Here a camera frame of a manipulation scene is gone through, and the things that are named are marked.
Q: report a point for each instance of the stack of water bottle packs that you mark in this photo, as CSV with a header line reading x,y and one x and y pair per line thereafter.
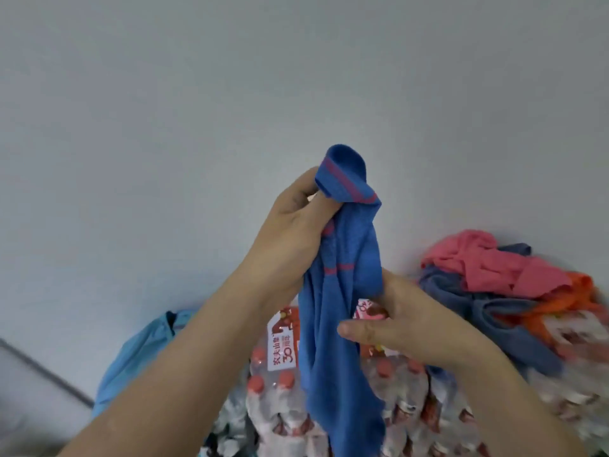
x,y
280,414

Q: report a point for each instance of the blue t-shirt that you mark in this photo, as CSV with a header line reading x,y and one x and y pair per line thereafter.
x,y
338,366

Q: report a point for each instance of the grey-blue towel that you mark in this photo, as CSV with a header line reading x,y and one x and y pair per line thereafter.
x,y
514,337

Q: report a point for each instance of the person's right hand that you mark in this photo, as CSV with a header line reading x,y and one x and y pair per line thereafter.
x,y
418,328

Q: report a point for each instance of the person's left forearm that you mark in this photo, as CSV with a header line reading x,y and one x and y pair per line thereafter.
x,y
190,376

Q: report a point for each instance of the orange t-shirt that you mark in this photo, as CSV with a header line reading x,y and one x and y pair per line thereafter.
x,y
575,290

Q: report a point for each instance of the light blue backpack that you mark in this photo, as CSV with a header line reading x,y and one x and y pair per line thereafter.
x,y
133,361

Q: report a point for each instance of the white panel leaning on wall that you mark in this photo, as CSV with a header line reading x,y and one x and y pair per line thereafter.
x,y
28,399

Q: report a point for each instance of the person's left hand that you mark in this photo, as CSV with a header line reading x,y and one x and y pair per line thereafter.
x,y
285,242

